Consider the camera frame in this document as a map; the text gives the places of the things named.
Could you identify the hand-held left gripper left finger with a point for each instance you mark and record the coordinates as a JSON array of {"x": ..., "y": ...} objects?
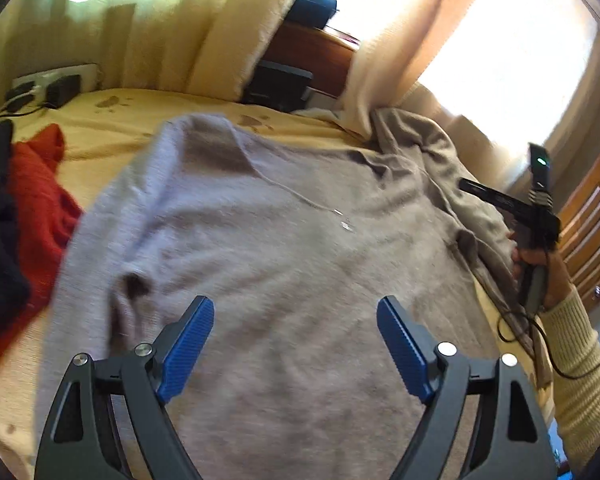
[{"x": 187, "y": 355}]

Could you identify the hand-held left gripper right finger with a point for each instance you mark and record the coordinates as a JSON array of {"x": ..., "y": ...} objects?
[{"x": 405, "y": 355}]

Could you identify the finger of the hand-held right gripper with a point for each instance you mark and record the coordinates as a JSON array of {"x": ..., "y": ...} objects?
[{"x": 482, "y": 192}]

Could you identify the beige knit sweater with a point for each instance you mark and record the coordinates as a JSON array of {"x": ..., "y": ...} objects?
[{"x": 430, "y": 150}]

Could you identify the grey knit sweater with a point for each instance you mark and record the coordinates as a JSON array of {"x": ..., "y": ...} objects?
[{"x": 290, "y": 240}]

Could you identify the person's right forearm cream sleeve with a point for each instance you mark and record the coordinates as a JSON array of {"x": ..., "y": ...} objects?
[{"x": 585, "y": 360}]

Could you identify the person's right hand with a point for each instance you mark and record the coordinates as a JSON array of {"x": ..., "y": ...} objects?
[{"x": 557, "y": 280}]

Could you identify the peach curtain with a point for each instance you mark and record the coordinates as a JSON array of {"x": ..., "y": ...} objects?
[{"x": 405, "y": 25}]

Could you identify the red knit garment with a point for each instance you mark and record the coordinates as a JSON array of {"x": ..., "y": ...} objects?
[{"x": 35, "y": 210}]

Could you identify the black speaker box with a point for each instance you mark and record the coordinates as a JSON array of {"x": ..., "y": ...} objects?
[{"x": 310, "y": 50}]

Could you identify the large black box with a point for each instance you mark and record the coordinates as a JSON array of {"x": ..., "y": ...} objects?
[{"x": 277, "y": 85}]

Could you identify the small black box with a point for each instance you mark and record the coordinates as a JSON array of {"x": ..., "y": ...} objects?
[{"x": 312, "y": 7}]

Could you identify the black power adapter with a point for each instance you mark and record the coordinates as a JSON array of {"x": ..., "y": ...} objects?
[{"x": 64, "y": 91}]

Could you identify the white power strip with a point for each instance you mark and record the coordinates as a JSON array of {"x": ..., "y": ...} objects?
[{"x": 40, "y": 76}]

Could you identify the cream curtain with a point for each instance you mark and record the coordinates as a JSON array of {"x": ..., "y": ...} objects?
[{"x": 180, "y": 25}]

